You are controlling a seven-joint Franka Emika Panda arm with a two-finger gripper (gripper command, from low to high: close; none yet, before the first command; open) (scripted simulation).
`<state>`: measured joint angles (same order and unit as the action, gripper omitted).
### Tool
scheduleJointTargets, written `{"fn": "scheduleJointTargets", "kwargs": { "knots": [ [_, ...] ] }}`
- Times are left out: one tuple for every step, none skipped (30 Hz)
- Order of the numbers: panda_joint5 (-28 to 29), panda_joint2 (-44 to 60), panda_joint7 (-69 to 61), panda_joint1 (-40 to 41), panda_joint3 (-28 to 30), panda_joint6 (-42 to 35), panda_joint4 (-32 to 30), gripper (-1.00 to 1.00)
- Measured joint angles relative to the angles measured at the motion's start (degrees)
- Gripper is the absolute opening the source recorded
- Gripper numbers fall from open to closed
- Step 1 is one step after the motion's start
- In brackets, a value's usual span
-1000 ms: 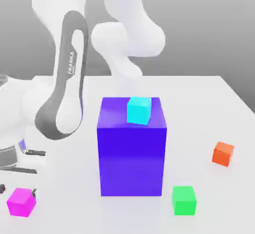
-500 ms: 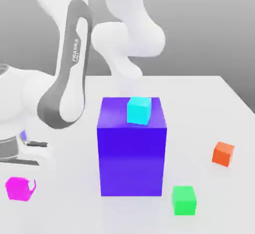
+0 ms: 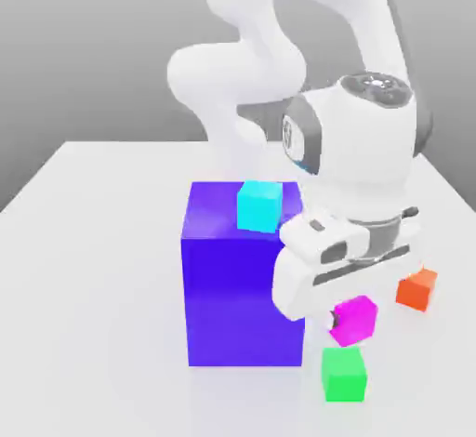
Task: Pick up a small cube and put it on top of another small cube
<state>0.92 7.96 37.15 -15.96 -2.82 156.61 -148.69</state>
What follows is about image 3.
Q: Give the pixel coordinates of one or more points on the small orange cube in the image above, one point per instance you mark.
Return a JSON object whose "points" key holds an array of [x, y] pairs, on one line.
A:
{"points": [[414, 292]]}

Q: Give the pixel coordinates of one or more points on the small green cube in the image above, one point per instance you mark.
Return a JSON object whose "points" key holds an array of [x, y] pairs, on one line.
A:
{"points": [[344, 375]]}

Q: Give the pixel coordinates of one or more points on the small cyan cube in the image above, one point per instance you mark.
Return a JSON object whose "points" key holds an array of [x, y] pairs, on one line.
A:
{"points": [[258, 208]]}

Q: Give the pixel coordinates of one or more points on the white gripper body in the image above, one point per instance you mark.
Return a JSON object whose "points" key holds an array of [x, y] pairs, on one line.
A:
{"points": [[292, 288]]}

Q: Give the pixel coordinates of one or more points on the large blue box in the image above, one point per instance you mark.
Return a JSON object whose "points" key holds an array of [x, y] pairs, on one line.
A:
{"points": [[230, 295]]}

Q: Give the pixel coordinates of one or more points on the small magenta cube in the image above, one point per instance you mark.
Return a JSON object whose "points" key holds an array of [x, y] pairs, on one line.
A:
{"points": [[357, 320]]}

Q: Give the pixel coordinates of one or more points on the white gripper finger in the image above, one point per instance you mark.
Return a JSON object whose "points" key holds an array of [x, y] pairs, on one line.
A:
{"points": [[334, 320]]}

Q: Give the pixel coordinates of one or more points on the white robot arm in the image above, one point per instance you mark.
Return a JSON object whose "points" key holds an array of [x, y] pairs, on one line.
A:
{"points": [[260, 72]]}

